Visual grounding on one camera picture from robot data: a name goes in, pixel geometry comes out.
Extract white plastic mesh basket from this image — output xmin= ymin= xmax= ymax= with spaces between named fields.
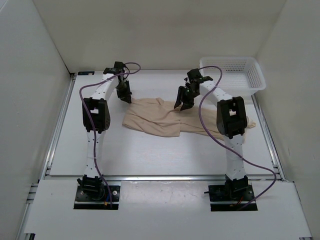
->
xmin=199 ymin=56 xmax=266 ymax=100

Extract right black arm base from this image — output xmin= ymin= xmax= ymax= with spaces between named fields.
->
xmin=204 ymin=185 xmax=255 ymax=212

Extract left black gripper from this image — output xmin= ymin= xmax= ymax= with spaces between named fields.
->
xmin=115 ymin=79 xmax=132 ymax=104

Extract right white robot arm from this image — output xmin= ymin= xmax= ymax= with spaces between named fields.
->
xmin=174 ymin=68 xmax=249 ymax=200

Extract aluminium front rail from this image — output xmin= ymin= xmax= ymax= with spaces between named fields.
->
xmin=44 ymin=174 xmax=274 ymax=182

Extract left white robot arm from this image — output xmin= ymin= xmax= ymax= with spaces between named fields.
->
xmin=78 ymin=61 xmax=132 ymax=201

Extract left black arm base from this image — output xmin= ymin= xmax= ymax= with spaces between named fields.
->
xmin=73 ymin=185 xmax=121 ymax=211

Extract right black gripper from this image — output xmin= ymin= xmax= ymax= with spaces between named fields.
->
xmin=174 ymin=86 xmax=200 ymax=111

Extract beige trousers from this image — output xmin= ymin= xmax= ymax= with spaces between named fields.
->
xmin=121 ymin=97 xmax=257 ymax=141

